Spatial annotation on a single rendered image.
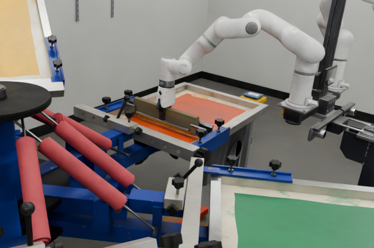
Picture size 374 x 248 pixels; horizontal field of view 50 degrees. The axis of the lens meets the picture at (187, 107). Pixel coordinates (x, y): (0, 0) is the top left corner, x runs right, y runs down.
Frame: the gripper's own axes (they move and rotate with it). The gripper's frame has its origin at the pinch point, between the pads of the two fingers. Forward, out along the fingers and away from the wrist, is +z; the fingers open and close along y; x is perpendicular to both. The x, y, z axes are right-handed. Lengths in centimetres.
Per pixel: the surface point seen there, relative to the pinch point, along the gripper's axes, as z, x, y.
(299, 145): 101, -4, 238
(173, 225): 9, -48, -56
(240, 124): 3.2, -29.5, 24.2
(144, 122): 6.1, 9.6, -3.2
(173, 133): 6.0, -8.5, -3.1
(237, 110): 5.8, -17.0, 46.6
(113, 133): -2.4, -1.4, -36.6
